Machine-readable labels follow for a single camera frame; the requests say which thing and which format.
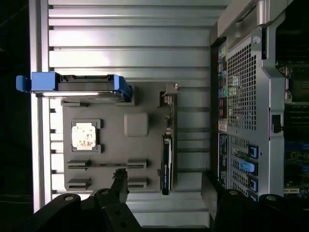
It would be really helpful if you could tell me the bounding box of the hard disk in blue caddy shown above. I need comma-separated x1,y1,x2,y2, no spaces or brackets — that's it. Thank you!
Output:
15,72,135,103

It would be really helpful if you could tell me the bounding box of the CPU socket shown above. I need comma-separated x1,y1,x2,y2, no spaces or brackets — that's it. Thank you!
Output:
286,65,309,104

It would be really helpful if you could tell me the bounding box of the open grey PC case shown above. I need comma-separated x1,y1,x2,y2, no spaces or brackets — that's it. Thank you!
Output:
209,0,309,203

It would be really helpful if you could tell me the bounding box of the grey parts rack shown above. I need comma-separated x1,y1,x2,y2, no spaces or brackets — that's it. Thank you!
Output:
60,82,181,194

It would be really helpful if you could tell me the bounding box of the silver CPU chip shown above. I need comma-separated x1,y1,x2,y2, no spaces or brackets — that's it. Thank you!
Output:
71,122,98,151

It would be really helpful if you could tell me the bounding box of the green motherboard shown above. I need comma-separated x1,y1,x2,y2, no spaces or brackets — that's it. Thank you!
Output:
275,25,309,195

